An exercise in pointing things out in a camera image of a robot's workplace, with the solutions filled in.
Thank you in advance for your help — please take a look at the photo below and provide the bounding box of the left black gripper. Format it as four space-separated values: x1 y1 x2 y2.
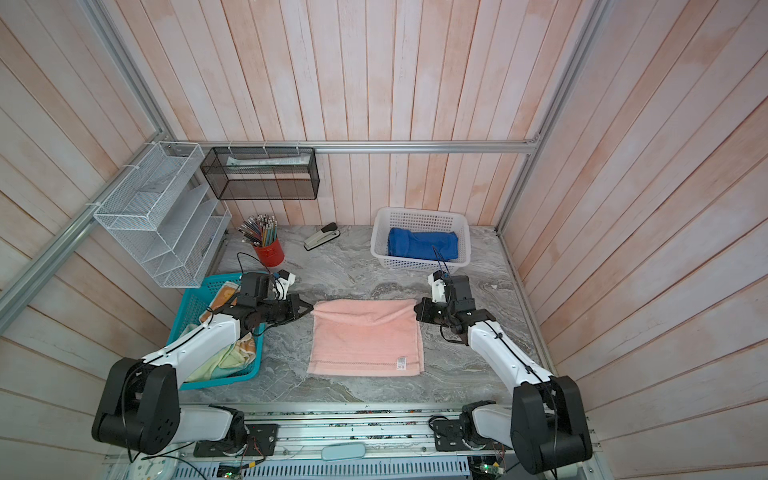
257 294 315 325

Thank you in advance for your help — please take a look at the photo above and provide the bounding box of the blue towel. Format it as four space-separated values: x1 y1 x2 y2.
387 228 459 261

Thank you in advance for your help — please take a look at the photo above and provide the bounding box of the pink towel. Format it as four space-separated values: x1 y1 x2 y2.
308 299 425 377

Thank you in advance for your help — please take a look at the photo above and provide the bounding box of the white plastic basket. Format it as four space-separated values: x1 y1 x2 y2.
371 207 471 272

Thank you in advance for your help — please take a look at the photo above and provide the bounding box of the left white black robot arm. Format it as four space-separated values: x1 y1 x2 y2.
91 270 313 456

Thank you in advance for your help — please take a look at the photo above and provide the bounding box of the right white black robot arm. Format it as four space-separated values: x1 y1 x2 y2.
414 271 593 478

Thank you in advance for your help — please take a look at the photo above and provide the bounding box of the orange patterned towel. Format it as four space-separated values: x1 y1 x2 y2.
199 281 239 323

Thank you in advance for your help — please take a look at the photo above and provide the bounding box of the red pencil cup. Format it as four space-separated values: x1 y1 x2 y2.
253 239 285 269

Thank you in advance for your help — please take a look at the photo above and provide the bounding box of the pale green towel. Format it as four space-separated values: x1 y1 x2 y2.
186 339 256 383

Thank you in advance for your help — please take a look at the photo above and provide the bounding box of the teal plastic basket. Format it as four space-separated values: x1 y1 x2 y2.
167 273 264 391

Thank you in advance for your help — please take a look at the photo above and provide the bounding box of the coloured pencils bunch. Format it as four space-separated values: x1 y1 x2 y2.
238 214 278 247

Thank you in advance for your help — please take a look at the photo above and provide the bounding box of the black grey stapler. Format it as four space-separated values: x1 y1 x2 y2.
303 222 340 251

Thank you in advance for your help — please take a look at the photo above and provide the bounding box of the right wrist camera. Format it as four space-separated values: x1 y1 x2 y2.
428 270 449 304

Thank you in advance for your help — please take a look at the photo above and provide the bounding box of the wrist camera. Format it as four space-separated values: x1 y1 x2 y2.
428 270 449 304
274 269 296 300

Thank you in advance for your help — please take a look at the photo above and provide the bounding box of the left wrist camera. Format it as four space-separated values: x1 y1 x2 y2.
274 269 296 300

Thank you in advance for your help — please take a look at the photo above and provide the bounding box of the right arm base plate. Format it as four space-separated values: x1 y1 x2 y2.
427 415 482 452

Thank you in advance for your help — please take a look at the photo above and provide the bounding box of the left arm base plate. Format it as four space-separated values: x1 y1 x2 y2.
193 423 279 458

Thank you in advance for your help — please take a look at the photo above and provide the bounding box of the black mesh wall basket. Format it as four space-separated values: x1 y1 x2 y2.
201 146 320 200

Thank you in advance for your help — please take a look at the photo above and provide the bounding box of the white wire wall shelf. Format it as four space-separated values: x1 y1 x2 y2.
94 142 231 289

